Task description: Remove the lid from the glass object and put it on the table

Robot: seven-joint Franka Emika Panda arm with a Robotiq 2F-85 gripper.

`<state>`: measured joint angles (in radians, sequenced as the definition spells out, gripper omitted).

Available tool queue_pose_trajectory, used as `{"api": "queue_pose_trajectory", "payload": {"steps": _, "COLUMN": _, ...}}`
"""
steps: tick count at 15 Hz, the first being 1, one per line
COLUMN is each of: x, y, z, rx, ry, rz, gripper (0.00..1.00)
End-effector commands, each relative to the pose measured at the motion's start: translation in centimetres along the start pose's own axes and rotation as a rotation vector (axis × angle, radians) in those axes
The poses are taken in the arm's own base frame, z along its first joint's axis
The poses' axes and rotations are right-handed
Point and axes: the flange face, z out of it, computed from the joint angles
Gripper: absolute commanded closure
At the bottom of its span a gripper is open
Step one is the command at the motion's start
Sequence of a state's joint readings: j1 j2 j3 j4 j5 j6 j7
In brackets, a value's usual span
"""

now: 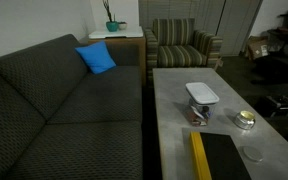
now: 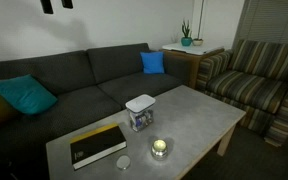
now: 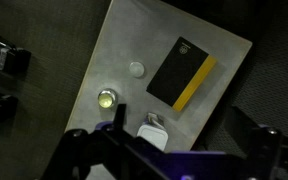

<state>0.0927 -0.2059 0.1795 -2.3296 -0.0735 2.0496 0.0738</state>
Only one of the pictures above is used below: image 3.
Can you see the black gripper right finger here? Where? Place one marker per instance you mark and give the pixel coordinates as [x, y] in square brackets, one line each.
[266, 149]

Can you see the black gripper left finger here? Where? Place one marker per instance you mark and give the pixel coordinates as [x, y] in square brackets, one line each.
[123, 156]

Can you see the white container lid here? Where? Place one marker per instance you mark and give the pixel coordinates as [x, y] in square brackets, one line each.
[154, 135]

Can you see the round clear jar lid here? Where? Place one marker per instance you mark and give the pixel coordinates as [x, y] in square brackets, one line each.
[136, 69]

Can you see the glass candle jar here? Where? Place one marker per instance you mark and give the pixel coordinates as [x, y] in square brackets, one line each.
[107, 98]

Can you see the clear glass container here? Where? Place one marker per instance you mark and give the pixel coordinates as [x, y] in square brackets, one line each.
[155, 120]

